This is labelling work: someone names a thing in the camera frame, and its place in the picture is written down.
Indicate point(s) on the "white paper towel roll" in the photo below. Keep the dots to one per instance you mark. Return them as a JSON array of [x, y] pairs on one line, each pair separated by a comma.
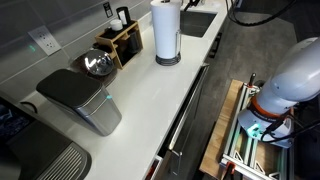
[[165, 29]]

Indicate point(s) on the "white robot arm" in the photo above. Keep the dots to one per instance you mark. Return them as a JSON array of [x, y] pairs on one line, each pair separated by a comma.
[[296, 79]]

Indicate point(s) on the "metal paper towel holder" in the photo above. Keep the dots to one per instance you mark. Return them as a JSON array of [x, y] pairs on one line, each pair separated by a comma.
[[169, 60]]

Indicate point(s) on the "bamboo countertop organizer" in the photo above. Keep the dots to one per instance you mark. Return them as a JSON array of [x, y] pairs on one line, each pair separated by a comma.
[[124, 44]]

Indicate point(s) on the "stainless steel trash bin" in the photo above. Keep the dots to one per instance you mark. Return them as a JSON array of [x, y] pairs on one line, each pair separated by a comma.
[[84, 98]]

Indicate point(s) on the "stainless steel sink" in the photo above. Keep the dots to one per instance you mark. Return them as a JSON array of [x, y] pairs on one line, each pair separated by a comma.
[[195, 23]]

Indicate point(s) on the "white round cup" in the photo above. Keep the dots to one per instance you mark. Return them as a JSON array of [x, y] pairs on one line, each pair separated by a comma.
[[116, 25]]

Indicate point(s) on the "black and white container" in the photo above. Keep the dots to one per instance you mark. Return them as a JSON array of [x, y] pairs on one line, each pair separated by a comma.
[[123, 15]]

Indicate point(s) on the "wooden robot cart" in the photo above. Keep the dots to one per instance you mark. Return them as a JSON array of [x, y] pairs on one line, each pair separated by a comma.
[[230, 145]]

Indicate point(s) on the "dark coffee machine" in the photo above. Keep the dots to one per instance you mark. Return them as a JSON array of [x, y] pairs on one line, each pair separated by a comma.
[[32, 150]]

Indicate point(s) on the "dishwasher door with handle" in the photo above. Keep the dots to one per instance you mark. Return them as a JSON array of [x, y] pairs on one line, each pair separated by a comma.
[[171, 152]]

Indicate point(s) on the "black wall switch plate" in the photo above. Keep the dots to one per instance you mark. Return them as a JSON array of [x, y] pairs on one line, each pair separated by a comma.
[[108, 9]]

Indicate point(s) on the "white wall outlet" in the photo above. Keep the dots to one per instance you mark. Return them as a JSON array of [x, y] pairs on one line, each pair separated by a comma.
[[45, 40]]

